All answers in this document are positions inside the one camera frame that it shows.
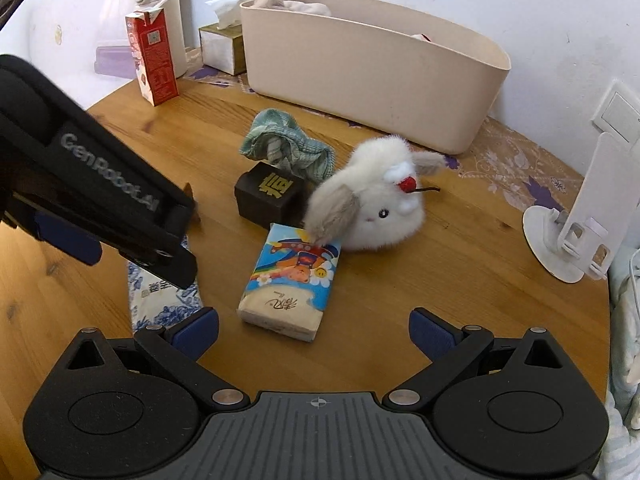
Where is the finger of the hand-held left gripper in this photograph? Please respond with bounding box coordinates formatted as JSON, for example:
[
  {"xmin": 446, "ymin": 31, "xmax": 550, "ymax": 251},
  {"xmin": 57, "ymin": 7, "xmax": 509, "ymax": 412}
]
[
  {"xmin": 102, "ymin": 239, "xmax": 199, "ymax": 291},
  {"xmin": 10, "ymin": 207, "xmax": 104, "ymax": 267}
]

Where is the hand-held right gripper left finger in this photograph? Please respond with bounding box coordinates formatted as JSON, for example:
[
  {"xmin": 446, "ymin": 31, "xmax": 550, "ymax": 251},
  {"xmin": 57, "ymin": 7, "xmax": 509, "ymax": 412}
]
[{"xmin": 52, "ymin": 307, "xmax": 251, "ymax": 413}]

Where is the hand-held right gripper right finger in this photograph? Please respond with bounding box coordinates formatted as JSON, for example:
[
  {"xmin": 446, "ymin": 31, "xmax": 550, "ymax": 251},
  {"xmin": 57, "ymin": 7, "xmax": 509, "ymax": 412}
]
[{"xmin": 382, "ymin": 307, "xmax": 583, "ymax": 413}]

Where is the blue white floral packet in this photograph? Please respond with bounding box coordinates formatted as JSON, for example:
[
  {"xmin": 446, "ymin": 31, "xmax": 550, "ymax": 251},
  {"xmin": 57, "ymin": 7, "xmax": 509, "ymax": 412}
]
[{"xmin": 125, "ymin": 232, "xmax": 206, "ymax": 333}]

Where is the colourful cartoon tissue pack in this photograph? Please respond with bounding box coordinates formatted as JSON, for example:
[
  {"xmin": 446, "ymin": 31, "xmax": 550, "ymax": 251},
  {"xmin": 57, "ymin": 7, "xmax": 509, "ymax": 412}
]
[{"xmin": 236, "ymin": 222, "xmax": 342, "ymax": 343}]

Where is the beige plastic storage bin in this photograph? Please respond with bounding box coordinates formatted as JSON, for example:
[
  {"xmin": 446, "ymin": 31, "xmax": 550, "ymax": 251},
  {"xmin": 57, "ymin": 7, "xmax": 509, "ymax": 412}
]
[{"xmin": 240, "ymin": 0, "xmax": 512, "ymax": 156}]

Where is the wooden desk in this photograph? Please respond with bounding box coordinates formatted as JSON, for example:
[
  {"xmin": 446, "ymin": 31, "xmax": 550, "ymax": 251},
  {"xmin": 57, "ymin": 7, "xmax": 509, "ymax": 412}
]
[{"xmin": 0, "ymin": 74, "xmax": 612, "ymax": 480}]

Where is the black gift box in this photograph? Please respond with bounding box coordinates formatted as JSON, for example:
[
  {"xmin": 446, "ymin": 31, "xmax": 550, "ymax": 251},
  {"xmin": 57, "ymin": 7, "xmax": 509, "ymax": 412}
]
[{"xmin": 234, "ymin": 161, "xmax": 311, "ymax": 232}]

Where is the red drink carton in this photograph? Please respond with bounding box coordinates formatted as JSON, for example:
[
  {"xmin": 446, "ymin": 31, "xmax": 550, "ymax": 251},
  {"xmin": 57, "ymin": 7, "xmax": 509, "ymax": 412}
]
[{"xmin": 125, "ymin": 7, "xmax": 180, "ymax": 107}]

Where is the white plush bunny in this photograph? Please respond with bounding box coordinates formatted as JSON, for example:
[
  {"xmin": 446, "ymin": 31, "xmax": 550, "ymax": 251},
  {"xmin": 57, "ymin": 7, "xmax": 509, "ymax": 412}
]
[{"xmin": 304, "ymin": 135, "xmax": 446, "ymax": 253}]

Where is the green striped cloth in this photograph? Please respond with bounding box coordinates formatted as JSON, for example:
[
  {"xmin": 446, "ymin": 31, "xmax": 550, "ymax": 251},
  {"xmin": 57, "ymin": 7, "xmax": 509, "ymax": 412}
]
[{"xmin": 239, "ymin": 108, "xmax": 337, "ymax": 185}]

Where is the white thermos bottle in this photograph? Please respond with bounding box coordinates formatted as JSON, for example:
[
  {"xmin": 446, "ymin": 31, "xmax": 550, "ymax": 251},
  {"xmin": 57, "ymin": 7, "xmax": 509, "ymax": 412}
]
[{"xmin": 134, "ymin": 0, "xmax": 188, "ymax": 78}]

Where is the gold tissue box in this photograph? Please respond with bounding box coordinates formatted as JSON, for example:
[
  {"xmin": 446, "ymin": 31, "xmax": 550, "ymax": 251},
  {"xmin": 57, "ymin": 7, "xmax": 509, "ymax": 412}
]
[{"xmin": 198, "ymin": 0, "xmax": 256, "ymax": 77}]

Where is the purple floral table mat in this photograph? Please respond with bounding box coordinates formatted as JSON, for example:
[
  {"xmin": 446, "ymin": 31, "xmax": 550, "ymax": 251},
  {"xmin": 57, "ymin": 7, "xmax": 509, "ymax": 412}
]
[{"xmin": 187, "ymin": 65, "xmax": 586, "ymax": 211}]

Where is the light striped cloth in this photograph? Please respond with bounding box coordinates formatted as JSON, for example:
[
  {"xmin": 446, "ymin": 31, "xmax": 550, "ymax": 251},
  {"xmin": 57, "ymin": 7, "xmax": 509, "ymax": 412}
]
[{"xmin": 597, "ymin": 245, "xmax": 640, "ymax": 480}]

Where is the white phone stand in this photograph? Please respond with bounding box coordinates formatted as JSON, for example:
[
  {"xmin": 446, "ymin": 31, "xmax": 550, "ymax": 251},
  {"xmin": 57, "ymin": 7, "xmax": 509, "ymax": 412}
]
[{"xmin": 522, "ymin": 132, "xmax": 633, "ymax": 283}]

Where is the pale pink cloth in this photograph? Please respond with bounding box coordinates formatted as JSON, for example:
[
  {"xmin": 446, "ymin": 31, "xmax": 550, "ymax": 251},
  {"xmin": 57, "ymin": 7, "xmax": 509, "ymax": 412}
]
[{"xmin": 285, "ymin": 0, "xmax": 333, "ymax": 18}]

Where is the white wall socket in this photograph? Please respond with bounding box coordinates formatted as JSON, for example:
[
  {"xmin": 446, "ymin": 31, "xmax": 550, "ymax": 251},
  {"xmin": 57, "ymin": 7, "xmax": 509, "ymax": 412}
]
[{"xmin": 590, "ymin": 79, "xmax": 640, "ymax": 143}]

